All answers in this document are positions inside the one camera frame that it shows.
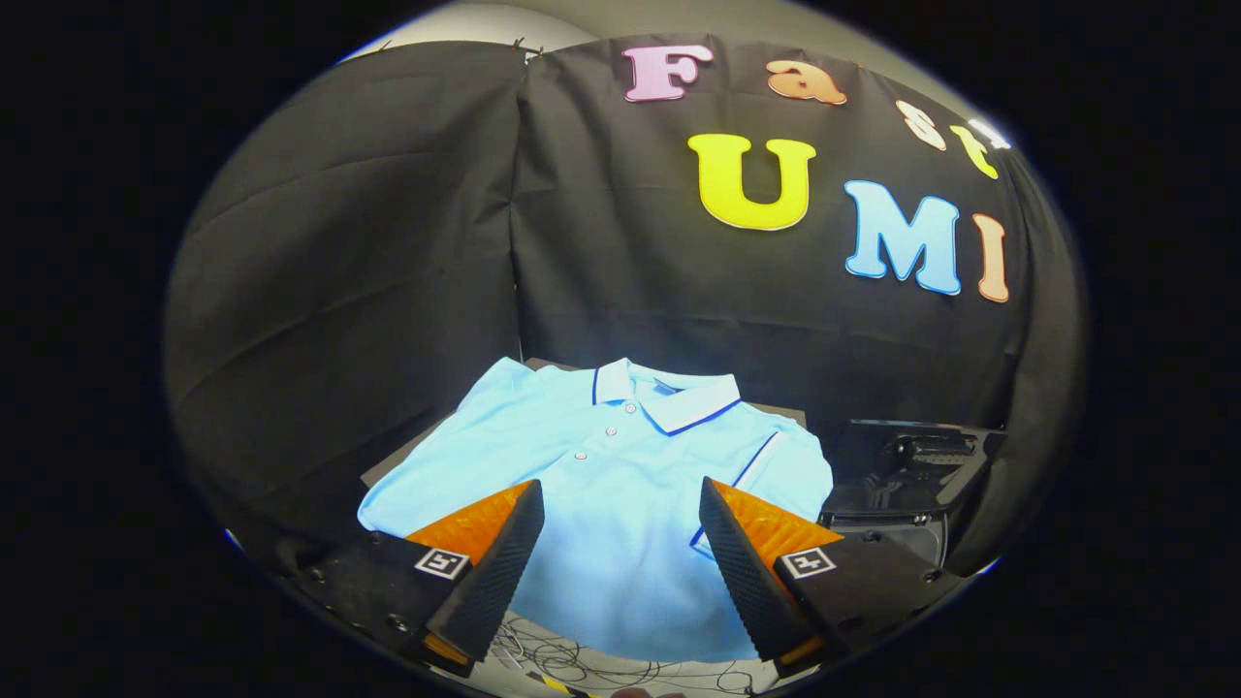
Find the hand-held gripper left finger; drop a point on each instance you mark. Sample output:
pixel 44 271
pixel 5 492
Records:
pixel 494 577

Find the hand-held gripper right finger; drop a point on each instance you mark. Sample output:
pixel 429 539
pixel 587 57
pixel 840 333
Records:
pixel 751 582

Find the light blue polo shirt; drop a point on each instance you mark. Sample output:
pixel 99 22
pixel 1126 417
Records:
pixel 620 504

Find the grey cabinet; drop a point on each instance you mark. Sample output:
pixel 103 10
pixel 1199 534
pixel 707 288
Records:
pixel 780 415

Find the black backdrop cloth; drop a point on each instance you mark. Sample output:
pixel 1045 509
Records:
pixel 388 242

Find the ceiling light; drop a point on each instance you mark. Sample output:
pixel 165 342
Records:
pixel 989 133

